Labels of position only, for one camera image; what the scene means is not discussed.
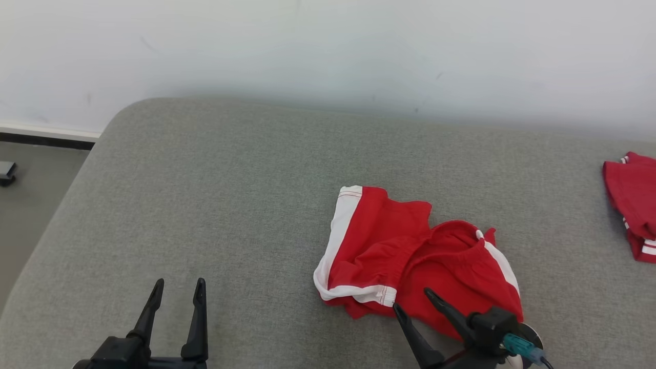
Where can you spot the red jersey number 23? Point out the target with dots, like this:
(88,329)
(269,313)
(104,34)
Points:
(633,200)

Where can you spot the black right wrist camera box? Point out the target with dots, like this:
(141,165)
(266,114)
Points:
(492,328)

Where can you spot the red shorts Bulls print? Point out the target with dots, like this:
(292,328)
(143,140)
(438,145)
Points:
(384,246)

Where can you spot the white and black baseboard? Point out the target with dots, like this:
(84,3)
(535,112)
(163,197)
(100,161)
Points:
(46,136)

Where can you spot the grey fabric sofa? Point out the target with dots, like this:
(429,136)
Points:
(230,205)

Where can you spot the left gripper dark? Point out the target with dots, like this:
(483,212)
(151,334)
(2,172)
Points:
(123,356)

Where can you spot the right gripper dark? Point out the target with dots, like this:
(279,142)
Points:
(471,362)

